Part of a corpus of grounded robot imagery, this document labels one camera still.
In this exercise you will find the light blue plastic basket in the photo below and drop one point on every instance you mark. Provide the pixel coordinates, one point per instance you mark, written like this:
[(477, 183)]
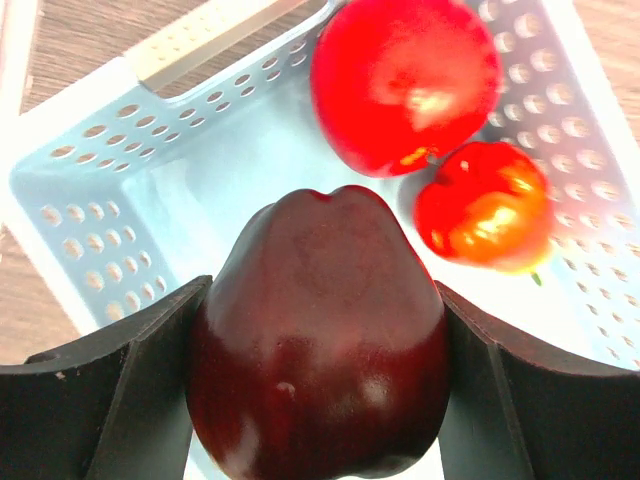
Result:
[(120, 196)]

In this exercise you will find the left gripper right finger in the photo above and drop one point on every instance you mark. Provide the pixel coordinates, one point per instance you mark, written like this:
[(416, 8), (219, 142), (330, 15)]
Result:
[(521, 408)]

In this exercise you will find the red pear shaped fruit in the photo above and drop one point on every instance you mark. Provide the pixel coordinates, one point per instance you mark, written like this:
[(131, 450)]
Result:
[(488, 206)]

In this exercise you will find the dark red plum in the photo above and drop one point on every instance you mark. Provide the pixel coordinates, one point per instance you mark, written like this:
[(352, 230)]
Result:
[(321, 350)]

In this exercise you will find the red apple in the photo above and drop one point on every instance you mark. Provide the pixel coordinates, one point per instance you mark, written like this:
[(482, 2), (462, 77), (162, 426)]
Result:
[(394, 83)]

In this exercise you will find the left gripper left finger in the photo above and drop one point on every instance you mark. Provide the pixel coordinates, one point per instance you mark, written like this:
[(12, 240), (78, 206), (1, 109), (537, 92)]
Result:
[(109, 405)]

